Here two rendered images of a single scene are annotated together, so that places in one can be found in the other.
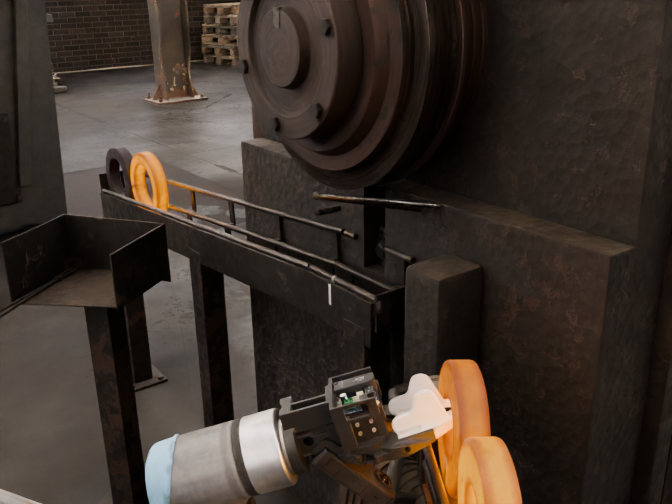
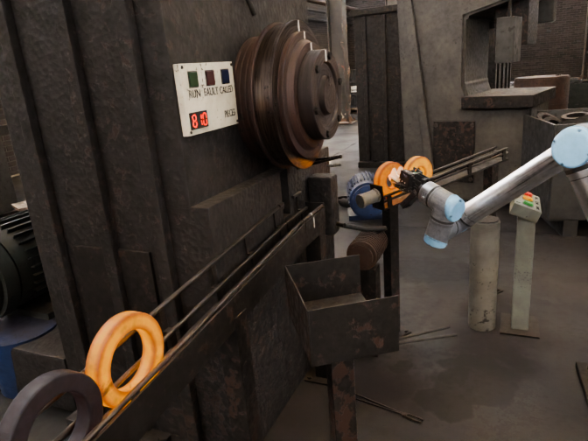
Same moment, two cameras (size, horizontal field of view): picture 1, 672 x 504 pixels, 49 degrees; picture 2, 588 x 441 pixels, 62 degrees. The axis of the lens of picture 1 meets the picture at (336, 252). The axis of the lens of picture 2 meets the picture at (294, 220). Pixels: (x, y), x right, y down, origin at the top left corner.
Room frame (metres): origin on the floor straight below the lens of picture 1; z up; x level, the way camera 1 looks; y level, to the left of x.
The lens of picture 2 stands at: (2.08, 1.42, 1.21)
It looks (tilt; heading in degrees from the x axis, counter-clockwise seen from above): 17 degrees down; 241
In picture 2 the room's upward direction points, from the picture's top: 5 degrees counter-clockwise
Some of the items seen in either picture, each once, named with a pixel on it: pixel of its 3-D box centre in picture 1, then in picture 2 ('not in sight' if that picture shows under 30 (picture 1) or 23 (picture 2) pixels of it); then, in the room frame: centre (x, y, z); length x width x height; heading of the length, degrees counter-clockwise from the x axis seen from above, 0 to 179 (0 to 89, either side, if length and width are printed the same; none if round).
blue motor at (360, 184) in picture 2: not in sight; (365, 194); (-0.32, -1.69, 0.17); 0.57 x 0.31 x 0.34; 56
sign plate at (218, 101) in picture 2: not in sight; (209, 96); (1.58, 0.10, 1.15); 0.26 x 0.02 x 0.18; 36
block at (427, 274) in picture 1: (443, 333); (323, 204); (1.06, -0.17, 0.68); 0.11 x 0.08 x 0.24; 126
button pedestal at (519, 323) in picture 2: not in sight; (523, 263); (0.26, 0.17, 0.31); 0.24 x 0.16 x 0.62; 36
